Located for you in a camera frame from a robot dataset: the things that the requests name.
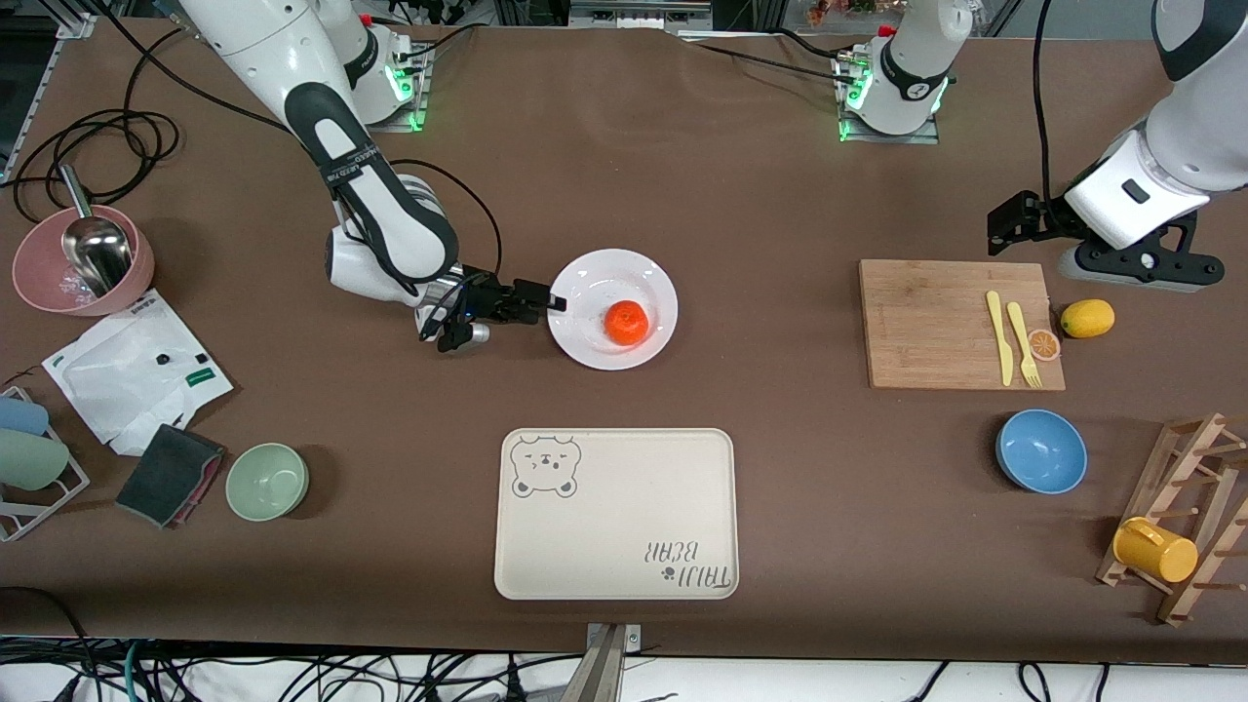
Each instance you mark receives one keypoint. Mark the toy orange slice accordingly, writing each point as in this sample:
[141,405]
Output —
[1044,344]

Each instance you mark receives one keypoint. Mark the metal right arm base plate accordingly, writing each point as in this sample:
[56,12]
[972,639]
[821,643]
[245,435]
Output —
[421,97]

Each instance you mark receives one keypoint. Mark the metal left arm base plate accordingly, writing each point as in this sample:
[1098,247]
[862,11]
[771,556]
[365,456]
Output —
[907,138]

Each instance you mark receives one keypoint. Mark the yellow mug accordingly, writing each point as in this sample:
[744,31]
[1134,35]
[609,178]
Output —
[1155,551]

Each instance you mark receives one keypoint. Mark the wooden mug rack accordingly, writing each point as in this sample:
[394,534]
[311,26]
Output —
[1185,458]

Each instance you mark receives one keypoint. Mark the white plastic bag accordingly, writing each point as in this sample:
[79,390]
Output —
[127,380]

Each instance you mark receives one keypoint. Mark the yellow lemon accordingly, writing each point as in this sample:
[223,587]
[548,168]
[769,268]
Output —
[1088,318]

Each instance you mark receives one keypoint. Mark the cream bear print tray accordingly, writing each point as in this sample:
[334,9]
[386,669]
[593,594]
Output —
[614,526]

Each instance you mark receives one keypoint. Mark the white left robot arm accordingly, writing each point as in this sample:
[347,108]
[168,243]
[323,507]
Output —
[1199,127]

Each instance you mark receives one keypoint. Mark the pink bowl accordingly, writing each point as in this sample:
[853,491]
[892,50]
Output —
[39,283]

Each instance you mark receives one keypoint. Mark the dark grey sponge cloth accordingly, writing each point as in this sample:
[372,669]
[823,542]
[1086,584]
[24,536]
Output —
[168,476]

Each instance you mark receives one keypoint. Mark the aluminium frame profile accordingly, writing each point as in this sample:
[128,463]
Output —
[634,14]

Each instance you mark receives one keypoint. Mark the wooden cutting board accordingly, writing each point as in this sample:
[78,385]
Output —
[926,322]

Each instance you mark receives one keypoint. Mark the pale green cup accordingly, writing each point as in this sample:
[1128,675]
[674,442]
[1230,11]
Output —
[29,460]

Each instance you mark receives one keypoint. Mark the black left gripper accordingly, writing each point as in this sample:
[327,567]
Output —
[1045,218]

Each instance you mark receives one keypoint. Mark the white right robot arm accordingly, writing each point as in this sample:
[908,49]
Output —
[292,58]

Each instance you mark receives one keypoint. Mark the pale blue cup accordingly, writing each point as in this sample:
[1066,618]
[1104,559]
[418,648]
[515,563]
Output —
[19,416]

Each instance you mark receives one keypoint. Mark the blue bowl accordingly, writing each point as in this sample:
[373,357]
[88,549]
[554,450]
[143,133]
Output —
[1041,451]

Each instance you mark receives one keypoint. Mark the pale green bowl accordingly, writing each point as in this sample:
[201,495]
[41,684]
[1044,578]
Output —
[266,481]

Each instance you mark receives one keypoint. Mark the metal scoop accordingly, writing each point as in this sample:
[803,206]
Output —
[97,249]

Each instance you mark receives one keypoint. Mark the orange mandarin fruit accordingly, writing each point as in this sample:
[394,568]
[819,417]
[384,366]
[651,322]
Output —
[627,324]

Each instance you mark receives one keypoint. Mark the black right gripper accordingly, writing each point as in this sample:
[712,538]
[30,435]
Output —
[490,300]

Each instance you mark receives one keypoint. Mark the yellow plastic fork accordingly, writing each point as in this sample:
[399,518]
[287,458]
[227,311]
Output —
[1022,341]

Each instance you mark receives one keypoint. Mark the yellow plastic knife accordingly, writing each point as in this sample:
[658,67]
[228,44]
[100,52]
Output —
[1000,341]

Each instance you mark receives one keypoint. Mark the white round plate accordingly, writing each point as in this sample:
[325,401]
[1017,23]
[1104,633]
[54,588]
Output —
[595,283]

